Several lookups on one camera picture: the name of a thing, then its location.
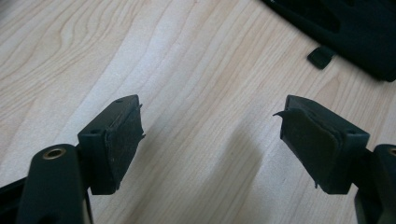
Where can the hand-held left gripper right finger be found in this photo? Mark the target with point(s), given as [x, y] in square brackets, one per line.
[317, 149]

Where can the black equipment base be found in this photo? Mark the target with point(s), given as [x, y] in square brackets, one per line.
[367, 43]

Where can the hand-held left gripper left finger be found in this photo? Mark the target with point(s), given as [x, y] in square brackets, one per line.
[115, 149]

